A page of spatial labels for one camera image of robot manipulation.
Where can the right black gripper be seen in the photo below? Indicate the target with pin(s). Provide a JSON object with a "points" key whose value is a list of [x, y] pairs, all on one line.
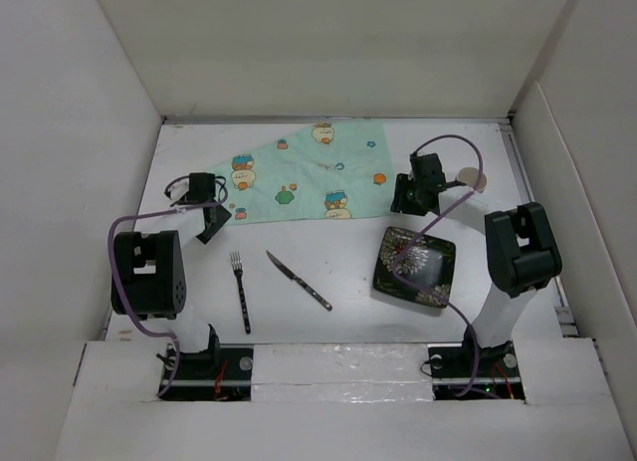
{"points": [[400, 202]]}

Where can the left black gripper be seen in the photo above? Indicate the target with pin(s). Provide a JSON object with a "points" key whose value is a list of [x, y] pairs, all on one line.
{"points": [[221, 218]]}

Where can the green cartoon print cloth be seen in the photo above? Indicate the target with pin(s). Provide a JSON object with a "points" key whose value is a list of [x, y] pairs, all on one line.
{"points": [[328, 170]]}

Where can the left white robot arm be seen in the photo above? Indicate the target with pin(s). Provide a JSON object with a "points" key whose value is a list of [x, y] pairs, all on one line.
{"points": [[148, 282]]}

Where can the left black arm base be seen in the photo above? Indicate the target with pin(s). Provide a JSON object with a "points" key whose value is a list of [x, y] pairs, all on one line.
{"points": [[224, 378]]}

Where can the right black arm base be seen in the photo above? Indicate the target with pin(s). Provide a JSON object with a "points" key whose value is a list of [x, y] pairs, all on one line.
{"points": [[455, 376]]}

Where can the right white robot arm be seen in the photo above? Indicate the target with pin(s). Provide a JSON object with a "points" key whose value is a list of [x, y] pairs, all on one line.
{"points": [[522, 254]]}

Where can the black floral square plate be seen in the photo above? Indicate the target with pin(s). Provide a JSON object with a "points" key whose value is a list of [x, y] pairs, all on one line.
{"points": [[428, 270]]}

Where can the purple ceramic mug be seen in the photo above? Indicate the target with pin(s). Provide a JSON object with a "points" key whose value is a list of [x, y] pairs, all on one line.
{"points": [[472, 177]]}

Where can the metal fork patterned handle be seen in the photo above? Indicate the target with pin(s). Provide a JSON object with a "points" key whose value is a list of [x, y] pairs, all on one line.
{"points": [[237, 268]]}

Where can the steak knife patterned handle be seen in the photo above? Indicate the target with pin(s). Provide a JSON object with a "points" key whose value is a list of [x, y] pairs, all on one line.
{"points": [[295, 278]]}

